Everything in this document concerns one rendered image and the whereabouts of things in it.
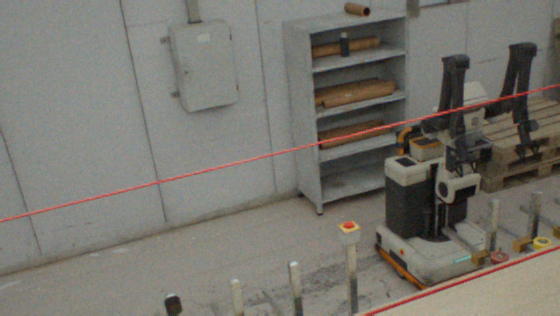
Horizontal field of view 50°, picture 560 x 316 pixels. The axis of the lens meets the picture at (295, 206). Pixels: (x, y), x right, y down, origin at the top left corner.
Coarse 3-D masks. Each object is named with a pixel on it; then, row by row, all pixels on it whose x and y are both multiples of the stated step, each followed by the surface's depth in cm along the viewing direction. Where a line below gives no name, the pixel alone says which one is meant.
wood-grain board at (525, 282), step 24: (528, 264) 265; (552, 264) 264; (432, 288) 256; (456, 288) 254; (480, 288) 253; (504, 288) 252; (528, 288) 250; (552, 288) 249; (384, 312) 244; (408, 312) 243; (432, 312) 242; (456, 312) 240; (480, 312) 239; (504, 312) 238; (528, 312) 237; (552, 312) 235
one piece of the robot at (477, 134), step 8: (456, 136) 351; (472, 136) 356; (480, 136) 359; (480, 144) 352; (488, 144) 352; (448, 152) 354; (472, 152) 363; (480, 152) 367; (488, 152) 360; (448, 160) 357; (488, 160) 362; (448, 168) 359
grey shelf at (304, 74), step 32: (288, 32) 466; (320, 32) 488; (352, 32) 499; (384, 32) 505; (288, 64) 483; (320, 64) 460; (352, 64) 462; (384, 64) 518; (384, 96) 491; (320, 128) 524; (320, 160) 486; (352, 160) 551; (384, 160) 563; (320, 192) 498; (352, 192) 512
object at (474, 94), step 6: (468, 84) 344; (474, 84) 345; (480, 84) 346; (468, 90) 342; (474, 90) 343; (480, 90) 344; (468, 96) 340; (474, 96) 341; (480, 96) 342; (468, 102) 339; (474, 102) 340; (480, 102) 343; (468, 108) 345; (474, 108) 348; (480, 108) 351
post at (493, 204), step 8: (488, 200) 273; (496, 200) 271; (488, 208) 274; (496, 208) 272; (488, 216) 276; (496, 216) 274; (488, 224) 278; (496, 224) 277; (488, 232) 279; (496, 232) 279; (488, 240) 281; (496, 240) 281; (488, 248) 282
